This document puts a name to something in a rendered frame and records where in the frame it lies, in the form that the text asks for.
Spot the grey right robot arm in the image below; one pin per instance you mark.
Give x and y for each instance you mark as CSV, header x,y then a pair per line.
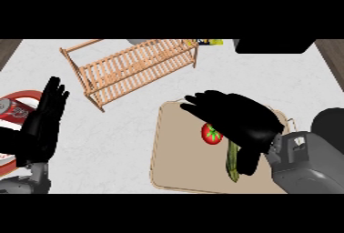
x,y
305,165

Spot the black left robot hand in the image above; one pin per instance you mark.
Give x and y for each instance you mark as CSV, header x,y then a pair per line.
x,y
42,127

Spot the red tomato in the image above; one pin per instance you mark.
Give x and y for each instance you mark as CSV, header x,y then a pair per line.
x,y
210,136

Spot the beige tray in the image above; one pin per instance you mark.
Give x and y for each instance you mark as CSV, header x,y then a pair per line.
x,y
184,164

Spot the red rimmed white plate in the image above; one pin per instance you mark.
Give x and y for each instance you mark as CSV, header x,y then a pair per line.
x,y
23,93

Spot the green cucumber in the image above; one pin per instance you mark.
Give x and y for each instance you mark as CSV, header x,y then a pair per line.
x,y
233,165

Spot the grey object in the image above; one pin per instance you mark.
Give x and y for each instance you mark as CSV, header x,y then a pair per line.
x,y
140,41

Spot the yellow and blue package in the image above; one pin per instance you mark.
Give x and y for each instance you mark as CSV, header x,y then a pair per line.
x,y
210,41

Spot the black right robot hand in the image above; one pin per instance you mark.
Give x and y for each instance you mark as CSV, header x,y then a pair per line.
x,y
243,118

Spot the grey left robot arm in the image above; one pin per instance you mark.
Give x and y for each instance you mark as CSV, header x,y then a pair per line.
x,y
38,180

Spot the wooden slatted tiered shelf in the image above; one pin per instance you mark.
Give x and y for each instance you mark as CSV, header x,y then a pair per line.
x,y
135,65

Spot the black appliance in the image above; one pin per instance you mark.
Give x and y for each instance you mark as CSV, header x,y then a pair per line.
x,y
274,45

